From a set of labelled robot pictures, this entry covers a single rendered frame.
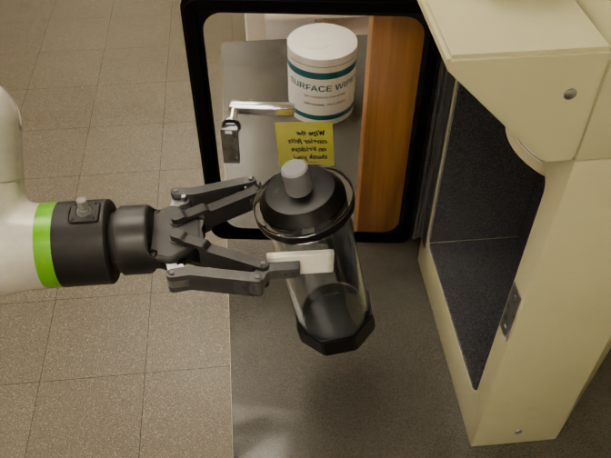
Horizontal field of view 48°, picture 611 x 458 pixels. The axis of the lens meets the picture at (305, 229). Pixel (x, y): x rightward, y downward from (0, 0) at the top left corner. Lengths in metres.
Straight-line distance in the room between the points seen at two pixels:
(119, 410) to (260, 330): 1.12
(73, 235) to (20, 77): 2.73
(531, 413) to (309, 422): 0.28
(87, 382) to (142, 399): 0.18
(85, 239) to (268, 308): 0.39
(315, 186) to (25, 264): 0.30
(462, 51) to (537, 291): 0.28
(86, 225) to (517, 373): 0.48
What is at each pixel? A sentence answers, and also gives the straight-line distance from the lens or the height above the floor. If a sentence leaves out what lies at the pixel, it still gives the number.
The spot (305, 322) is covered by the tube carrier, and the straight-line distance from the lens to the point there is 0.83.
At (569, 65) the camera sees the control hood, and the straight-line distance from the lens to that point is 0.52.
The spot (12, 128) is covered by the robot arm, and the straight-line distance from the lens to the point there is 0.77.
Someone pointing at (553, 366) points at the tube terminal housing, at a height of 1.11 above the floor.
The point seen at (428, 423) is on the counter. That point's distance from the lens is 0.94.
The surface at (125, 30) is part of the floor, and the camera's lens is 3.66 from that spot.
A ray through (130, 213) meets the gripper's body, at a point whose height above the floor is 1.25.
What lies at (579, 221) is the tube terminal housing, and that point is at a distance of 0.63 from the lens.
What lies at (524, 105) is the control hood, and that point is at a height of 1.47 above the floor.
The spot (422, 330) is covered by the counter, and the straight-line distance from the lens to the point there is 1.02.
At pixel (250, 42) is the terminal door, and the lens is 0.85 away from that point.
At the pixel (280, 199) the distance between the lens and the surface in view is 0.71.
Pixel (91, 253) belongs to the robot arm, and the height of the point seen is 1.24.
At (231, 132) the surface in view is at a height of 1.21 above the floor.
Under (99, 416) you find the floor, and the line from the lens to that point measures 2.09.
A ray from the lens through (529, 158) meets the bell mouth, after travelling 0.71.
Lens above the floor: 1.76
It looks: 46 degrees down
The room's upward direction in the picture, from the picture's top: straight up
